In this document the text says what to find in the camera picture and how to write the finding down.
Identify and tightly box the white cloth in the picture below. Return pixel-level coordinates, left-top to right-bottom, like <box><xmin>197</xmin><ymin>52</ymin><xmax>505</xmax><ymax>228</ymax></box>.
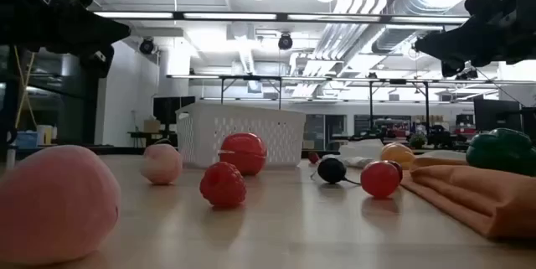
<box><xmin>322</xmin><ymin>138</ymin><xmax>468</xmax><ymax>168</ymax></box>

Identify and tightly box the black beam with light strips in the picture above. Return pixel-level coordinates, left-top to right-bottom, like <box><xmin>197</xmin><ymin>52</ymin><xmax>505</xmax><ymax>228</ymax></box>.
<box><xmin>90</xmin><ymin>10</ymin><xmax>470</xmax><ymax>26</ymax></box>

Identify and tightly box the white container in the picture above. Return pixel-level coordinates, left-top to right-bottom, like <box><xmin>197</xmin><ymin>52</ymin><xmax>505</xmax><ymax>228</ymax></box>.
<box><xmin>36</xmin><ymin>124</ymin><xmax>58</xmax><ymax>145</ymax></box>

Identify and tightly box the orange cloth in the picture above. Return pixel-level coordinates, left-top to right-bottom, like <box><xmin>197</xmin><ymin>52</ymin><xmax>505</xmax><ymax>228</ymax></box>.
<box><xmin>399</xmin><ymin>151</ymin><xmax>536</xmax><ymax>241</ymax></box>

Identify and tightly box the black ceiling camera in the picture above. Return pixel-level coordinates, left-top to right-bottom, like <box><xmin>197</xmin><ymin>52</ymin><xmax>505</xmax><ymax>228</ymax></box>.
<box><xmin>138</xmin><ymin>37</ymin><xmax>156</xmax><ymax>55</ymax></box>
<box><xmin>277</xmin><ymin>33</ymin><xmax>294</xmax><ymax>51</ymax></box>

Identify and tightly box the black monitor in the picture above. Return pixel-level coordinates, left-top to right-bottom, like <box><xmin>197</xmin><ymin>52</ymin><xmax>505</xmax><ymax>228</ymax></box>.
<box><xmin>473</xmin><ymin>98</ymin><xmax>523</xmax><ymax>132</ymax></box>
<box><xmin>152</xmin><ymin>96</ymin><xmax>196</xmax><ymax>126</ymax></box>

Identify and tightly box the orange toy bell pepper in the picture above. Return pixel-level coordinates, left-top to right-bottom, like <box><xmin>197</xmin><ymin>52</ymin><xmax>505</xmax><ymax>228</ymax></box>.
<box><xmin>379</xmin><ymin>142</ymin><xmax>416</xmax><ymax>171</ymax></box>

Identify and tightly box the green toy bell pepper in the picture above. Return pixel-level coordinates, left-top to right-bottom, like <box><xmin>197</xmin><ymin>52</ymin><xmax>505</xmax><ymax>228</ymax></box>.
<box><xmin>465</xmin><ymin>127</ymin><xmax>536</xmax><ymax>177</ymax></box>

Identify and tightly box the pink toy peach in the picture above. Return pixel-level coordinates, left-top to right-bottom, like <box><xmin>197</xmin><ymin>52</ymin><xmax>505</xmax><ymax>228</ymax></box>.
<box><xmin>139</xmin><ymin>142</ymin><xmax>184</xmax><ymax>186</ymax></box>
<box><xmin>0</xmin><ymin>144</ymin><xmax>121</xmax><ymax>266</ymax></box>

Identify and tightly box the blue bin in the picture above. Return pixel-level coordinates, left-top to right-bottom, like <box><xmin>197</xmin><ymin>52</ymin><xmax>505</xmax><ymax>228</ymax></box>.
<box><xmin>15</xmin><ymin>130</ymin><xmax>39</xmax><ymax>149</ymax></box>

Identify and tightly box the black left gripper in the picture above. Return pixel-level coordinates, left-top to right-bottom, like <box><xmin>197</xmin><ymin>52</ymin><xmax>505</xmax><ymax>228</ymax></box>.
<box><xmin>18</xmin><ymin>7</ymin><xmax>131</xmax><ymax>78</ymax></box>

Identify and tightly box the red toy raspberry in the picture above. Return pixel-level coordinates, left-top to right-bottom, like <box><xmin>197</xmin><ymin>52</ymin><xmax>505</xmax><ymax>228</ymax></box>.
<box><xmin>198</xmin><ymin>161</ymin><xmax>248</xmax><ymax>209</ymax></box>

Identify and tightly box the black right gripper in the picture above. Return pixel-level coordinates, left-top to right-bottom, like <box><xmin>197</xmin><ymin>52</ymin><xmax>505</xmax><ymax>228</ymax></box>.
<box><xmin>414</xmin><ymin>7</ymin><xmax>536</xmax><ymax>79</ymax></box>

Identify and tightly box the white perforated plastic basket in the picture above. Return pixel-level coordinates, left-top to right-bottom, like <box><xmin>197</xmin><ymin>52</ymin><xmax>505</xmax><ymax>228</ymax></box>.
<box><xmin>174</xmin><ymin>101</ymin><xmax>307</xmax><ymax>168</ymax></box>

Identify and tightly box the red toy tomato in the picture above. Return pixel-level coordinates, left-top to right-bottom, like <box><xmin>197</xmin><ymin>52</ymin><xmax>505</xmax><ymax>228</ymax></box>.
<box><xmin>218</xmin><ymin>132</ymin><xmax>268</xmax><ymax>177</ymax></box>

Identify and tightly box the bright red toy cherry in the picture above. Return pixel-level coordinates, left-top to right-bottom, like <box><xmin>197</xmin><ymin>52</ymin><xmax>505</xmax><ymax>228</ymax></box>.
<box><xmin>345</xmin><ymin>160</ymin><xmax>402</xmax><ymax>199</ymax></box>

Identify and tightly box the black workstation frame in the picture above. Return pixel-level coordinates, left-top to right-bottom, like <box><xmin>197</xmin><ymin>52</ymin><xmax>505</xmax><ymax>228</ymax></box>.
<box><xmin>334</xmin><ymin>78</ymin><xmax>536</xmax><ymax>136</ymax></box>
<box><xmin>167</xmin><ymin>74</ymin><xmax>332</xmax><ymax>111</ymax></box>

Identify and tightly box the black toy cherry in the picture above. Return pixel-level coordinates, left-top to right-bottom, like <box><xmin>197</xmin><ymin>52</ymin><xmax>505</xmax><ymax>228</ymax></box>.
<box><xmin>309</xmin><ymin>157</ymin><xmax>348</xmax><ymax>185</ymax></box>

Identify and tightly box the yellow cable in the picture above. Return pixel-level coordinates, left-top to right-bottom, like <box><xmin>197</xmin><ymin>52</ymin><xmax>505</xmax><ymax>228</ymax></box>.
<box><xmin>14</xmin><ymin>46</ymin><xmax>37</xmax><ymax>130</ymax></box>

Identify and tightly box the small potted plant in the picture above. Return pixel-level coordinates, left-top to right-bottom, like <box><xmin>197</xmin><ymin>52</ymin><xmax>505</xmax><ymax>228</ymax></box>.
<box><xmin>409</xmin><ymin>132</ymin><xmax>427</xmax><ymax>149</ymax></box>

